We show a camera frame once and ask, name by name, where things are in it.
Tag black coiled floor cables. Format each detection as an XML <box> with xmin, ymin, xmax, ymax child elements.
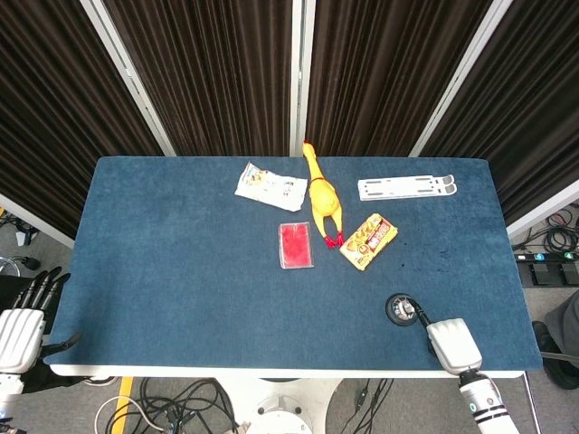
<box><xmin>510</xmin><ymin>203</ymin><xmax>579</xmax><ymax>255</ymax></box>

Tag blue fabric table mat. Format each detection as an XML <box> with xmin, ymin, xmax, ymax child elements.
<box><xmin>44</xmin><ymin>156</ymin><xmax>544</xmax><ymax>374</ymax></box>

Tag black shoe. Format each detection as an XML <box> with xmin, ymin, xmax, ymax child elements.
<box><xmin>531</xmin><ymin>319</ymin><xmax>579</xmax><ymax>391</ymax></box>

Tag white table pedestal base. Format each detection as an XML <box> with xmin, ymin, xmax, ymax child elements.
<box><xmin>216</xmin><ymin>377</ymin><xmax>341</xmax><ymax>434</ymax></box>

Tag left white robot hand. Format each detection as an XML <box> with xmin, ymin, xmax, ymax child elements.
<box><xmin>0</xmin><ymin>266</ymin><xmax>85</xmax><ymax>375</ymax></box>

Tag black cable with inline switch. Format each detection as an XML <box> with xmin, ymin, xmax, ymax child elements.
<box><xmin>347</xmin><ymin>378</ymin><xmax>395</xmax><ymax>434</ymax></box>

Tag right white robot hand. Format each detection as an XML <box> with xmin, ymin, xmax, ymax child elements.
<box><xmin>408</xmin><ymin>301</ymin><xmax>484</xmax><ymax>375</ymax></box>

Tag dark pleated partition panel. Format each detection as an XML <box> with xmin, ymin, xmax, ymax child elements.
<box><xmin>408</xmin><ymin>0</ymin><xmax>579</xmax><ymax>239</ymax></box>
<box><xmin>298</xmin><ymin>0</ymin><xmax>516</xmax><ymax>158</ymax></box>
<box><xmin>80</xmin><ymin>0</ymin><xmax>305</xmax><ymax>157</ymax></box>
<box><xmin>0</xmin><ymin>0</ymin><xmax>176</xmax><ymax>248</ymax></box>

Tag white table frame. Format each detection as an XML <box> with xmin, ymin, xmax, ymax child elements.
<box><xmin>48</xmin><ymin>363</ymin><xmax>526</xmax><ymax>380</ymax></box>

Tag yellow rubber chicken toy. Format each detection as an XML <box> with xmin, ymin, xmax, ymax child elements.
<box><xmin>301</xmin><ymin>139</ymin><xmax>345</xmax><ymax>249</ymax></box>

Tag white snack bag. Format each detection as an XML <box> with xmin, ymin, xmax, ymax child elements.
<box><xmin>233</xmin><ymin>161</ymin><xmax>308</xmax><ymax>212</ymax></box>

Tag white cable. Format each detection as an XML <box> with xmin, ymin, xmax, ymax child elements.
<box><xmin>95</xmin><ymin>395</ymin><xmax>154</xmax><ymax>431</ymax></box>

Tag yellow snack package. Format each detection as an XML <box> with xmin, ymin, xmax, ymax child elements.
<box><xmin>338</xmin><ymin>212</ymin><xmax>399</xmax><ymax>272</ymax></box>

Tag black cable bundle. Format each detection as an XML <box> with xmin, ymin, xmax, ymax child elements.
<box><xmin>133</xmin><ymin>378</ymin><xmax>242</xmax><ymax>434</ymax></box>

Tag grey trouser leg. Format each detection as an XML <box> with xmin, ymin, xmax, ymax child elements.
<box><xmin>545</xmin><ymin>288</ymin><xmax>579</xmax><ymax>347</ymax></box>

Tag white folding stand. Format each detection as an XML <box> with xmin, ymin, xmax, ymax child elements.
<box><xmin>356</xmin><ymin>174</ymin><xmax>459</xmax><ymax>202</ymax></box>

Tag clear case with red insert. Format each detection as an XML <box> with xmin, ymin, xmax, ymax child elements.
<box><xmin>277</xmin><ymin>221</ymin><xmax>315</xmax><ymax>270</ymax></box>

